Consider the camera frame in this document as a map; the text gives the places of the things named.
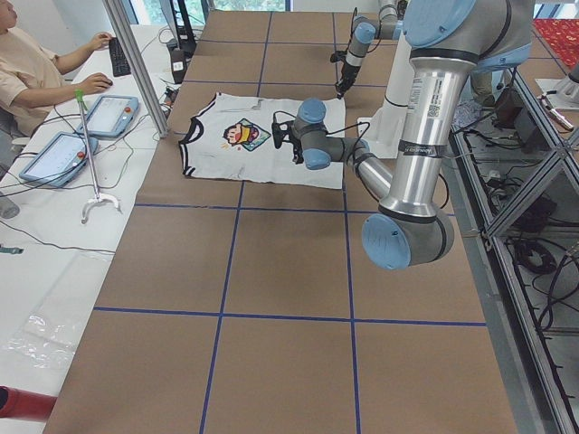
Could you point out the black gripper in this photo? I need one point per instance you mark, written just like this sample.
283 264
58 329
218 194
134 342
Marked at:
346 73
296 151

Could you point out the grey cartoon print t-shirt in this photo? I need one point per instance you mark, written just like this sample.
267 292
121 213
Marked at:
232 138

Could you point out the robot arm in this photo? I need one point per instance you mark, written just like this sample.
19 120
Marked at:
448 41
363 32

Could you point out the patterned cloth rag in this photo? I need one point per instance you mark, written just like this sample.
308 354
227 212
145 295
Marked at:
467 114

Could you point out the far blue teach pendant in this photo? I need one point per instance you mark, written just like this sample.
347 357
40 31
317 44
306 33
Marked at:
109 115

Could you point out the blue teach pendant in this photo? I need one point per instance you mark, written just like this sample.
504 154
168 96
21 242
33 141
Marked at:
58 162
109 115

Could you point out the black keyboard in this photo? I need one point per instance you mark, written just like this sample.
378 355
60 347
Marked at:
119 62

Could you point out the reacher grabber stick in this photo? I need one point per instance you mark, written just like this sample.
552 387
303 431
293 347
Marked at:
98 198

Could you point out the near blue teach pendant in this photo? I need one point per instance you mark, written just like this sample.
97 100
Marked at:
58 162

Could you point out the seated person in beige shirt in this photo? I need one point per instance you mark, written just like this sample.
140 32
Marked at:
32 77

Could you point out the clear plastic bag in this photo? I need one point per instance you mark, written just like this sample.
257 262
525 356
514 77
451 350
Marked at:
39 353

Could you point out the red fire extinguisher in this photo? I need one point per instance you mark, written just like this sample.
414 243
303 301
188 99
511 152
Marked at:
25 405

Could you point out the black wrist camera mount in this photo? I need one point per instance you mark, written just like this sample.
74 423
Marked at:
338 56
281 131

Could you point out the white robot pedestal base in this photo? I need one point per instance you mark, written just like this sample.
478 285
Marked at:
386 125

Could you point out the aluminium frame post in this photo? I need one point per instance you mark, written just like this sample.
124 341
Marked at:
121 26

